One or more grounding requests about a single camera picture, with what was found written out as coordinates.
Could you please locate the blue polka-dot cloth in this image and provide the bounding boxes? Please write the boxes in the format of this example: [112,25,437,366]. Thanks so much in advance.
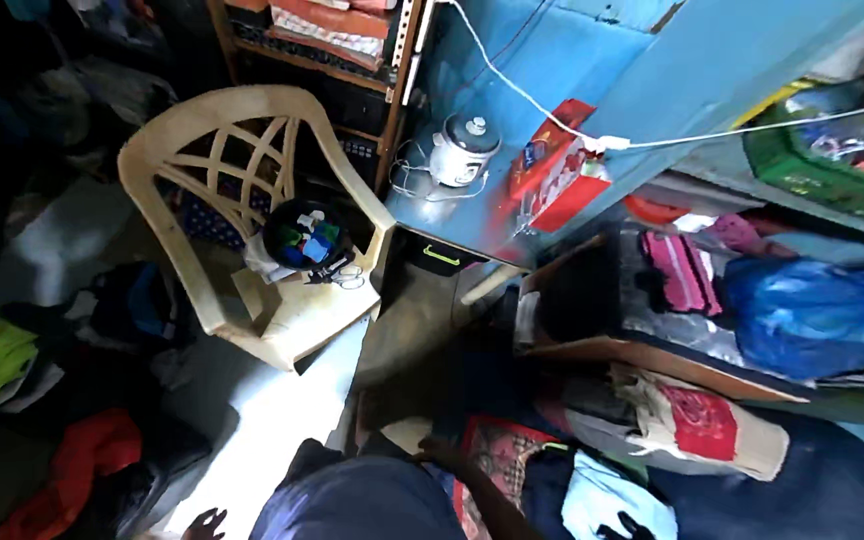
[180,187,273,252]

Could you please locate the thin white cooker cable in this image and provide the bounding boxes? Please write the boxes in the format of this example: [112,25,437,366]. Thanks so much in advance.
[389,139,490,204]

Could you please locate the blue metal cupboard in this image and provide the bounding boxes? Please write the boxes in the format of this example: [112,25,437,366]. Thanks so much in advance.
[428,0,864,249]

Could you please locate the green plastic crate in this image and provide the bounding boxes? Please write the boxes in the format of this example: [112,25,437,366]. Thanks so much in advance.
[744,81,864,221]

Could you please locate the black scissors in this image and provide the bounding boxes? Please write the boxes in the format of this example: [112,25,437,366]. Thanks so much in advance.
[304,255,355,285]

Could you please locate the blue plastic bag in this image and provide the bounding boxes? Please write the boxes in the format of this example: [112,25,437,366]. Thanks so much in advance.
[723,256,864,381]

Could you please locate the brown metal shelf rack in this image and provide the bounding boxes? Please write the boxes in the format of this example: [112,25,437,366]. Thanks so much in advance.
[206,0,435,196]

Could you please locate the person's right hand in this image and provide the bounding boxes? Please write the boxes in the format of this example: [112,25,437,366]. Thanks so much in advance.
[412,437,472,477]

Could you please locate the person's left hand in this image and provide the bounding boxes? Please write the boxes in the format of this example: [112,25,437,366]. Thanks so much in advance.
[180,507,228,540]

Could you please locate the pink striped pouch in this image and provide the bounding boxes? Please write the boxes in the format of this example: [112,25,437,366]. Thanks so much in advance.
[641,230,724,317]

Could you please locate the long white power cable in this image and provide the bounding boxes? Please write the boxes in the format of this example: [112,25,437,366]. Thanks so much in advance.
[439,0,864,152]

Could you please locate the white rice cooker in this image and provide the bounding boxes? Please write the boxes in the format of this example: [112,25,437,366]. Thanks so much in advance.
[429,113,503,189]

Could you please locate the beige bag with red print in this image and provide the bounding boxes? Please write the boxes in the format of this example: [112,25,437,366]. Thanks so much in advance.
[610,363,791,483]

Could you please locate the light blue cloth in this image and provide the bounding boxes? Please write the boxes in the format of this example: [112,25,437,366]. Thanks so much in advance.
[561,449,679,540]

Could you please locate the blue table with drawer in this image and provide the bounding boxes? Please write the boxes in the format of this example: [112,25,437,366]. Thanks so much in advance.
[384,123,546,307]

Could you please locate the person's body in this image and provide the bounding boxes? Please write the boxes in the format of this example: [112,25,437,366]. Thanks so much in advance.
[249,431,469,540]

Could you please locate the pink cloth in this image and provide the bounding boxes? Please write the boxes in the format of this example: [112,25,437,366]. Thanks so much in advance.
[704,213,798,259]

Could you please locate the red bordered patterned cloth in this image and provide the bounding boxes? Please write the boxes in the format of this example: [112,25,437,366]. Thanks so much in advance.
[452,414,564,540]

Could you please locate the pile of colourful cloth scraps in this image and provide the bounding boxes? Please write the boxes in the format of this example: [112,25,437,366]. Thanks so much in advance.
[276,210,342,265]

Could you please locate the person's right forearm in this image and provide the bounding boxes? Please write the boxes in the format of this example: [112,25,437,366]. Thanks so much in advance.
[454,456,546,540]

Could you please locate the black folded cloth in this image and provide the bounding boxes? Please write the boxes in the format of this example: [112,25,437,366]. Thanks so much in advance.
[520,445,577,540]

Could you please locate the large dark blue cushion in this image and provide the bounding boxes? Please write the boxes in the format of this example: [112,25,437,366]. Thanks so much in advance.
[648,405,864,540]

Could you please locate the round black bowl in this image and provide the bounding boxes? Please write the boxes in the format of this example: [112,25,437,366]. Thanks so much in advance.
[261,198,348,272]

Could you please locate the beige plastic armchair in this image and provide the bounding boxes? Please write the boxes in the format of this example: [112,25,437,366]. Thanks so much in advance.
[117,84,398,374]

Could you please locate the crumpled white cloth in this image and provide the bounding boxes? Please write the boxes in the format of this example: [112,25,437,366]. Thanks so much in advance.
[243,231,297,285]

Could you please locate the red plastic bowl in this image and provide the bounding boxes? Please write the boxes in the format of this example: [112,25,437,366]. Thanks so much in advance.
[624,195,691,226]

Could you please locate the scissors with metal handles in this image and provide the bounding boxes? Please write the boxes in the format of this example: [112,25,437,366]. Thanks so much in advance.
[330,265,366,291]

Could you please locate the open red box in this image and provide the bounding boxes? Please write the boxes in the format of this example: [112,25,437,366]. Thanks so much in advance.
[508,99,613,234]

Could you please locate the pile of dark clothes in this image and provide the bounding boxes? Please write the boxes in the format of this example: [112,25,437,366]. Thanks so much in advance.
[64,261,197,357]

